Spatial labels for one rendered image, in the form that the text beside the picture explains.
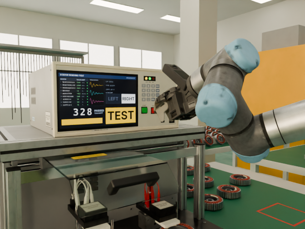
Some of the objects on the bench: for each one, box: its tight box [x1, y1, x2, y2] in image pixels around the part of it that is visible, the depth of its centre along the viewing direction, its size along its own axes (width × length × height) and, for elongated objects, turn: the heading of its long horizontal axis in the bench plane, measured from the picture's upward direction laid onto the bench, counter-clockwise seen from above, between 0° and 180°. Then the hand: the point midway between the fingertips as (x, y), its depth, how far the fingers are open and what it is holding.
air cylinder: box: [138, 211, 162, 229], centre depth 93 cm, size 5×8×6 cm
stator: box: [204, 194, 223, 211], centre depth 116 cm, size 11×11×4 cm
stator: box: [187, 184, 194, 198], centre depth 130 cm, size 11×11×4 cm
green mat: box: [186, 167, 305, 229], centre depth 130 cm, size 94×61×1 cm
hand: (157, 108), depth 82 cm, fingers closed
